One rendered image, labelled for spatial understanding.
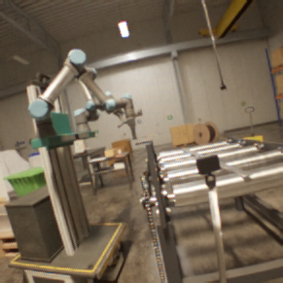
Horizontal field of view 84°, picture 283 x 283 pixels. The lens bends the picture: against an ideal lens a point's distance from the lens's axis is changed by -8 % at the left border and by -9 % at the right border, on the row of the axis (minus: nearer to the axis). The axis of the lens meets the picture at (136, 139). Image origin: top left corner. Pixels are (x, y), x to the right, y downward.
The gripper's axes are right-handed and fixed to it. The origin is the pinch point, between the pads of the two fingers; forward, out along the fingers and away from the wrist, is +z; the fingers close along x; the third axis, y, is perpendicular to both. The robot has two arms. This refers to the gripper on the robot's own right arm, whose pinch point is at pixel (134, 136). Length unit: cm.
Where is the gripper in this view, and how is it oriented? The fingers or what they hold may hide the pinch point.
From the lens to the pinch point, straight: 128.1
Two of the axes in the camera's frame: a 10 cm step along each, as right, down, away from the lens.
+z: 2.0, 9.8, 0.5
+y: -9.8, 1.9, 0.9
